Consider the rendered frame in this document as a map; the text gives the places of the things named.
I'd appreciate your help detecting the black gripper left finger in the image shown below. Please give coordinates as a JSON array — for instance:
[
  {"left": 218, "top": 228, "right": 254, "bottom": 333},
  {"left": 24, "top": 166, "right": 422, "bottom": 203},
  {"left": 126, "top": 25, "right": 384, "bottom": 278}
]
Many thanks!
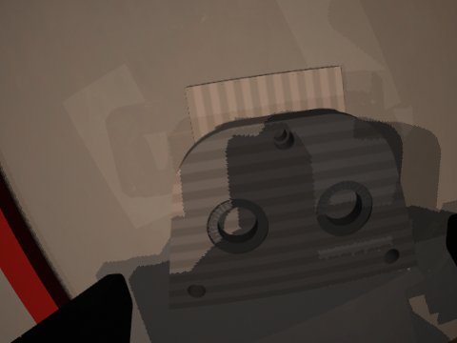
[{"left": 11, "top": 273, "right": 133, "bottom": 343}]

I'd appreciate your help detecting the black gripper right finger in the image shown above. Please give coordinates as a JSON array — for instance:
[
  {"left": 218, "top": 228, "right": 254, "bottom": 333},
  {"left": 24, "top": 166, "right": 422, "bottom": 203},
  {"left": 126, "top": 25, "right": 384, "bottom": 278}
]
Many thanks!
[{"left": 446, "top": 214, "right": 457, "bottom": 267}]

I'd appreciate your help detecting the red long flat bar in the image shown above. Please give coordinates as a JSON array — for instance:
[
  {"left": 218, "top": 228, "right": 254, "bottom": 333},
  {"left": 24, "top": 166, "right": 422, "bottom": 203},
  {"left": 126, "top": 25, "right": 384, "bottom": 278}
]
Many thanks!
[{"left": 0, "top": 172, "right": 70, "bottom": 324}]

